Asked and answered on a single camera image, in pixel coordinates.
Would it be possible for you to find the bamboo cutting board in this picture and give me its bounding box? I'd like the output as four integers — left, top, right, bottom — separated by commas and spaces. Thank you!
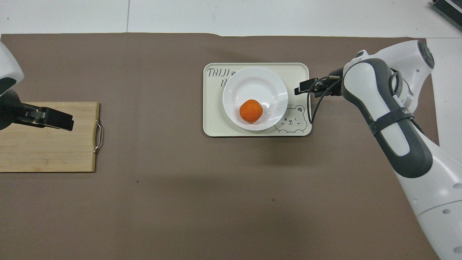
0, 101, 104, 173

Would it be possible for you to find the cream tray with bear print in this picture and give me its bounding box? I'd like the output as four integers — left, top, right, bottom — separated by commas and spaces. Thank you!
203, 62, 313, 138

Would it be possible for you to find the orange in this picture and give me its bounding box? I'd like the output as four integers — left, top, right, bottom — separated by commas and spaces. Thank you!
239, 99, 263, 124

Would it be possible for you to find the black cable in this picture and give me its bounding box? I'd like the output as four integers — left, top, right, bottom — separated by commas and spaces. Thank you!
307, 77, 343, 125

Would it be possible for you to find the white plate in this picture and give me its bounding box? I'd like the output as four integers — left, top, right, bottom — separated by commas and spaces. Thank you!
222, 66, 289, 131

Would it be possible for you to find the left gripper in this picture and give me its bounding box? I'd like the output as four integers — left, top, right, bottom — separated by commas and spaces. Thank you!
0, 89, 27, 131

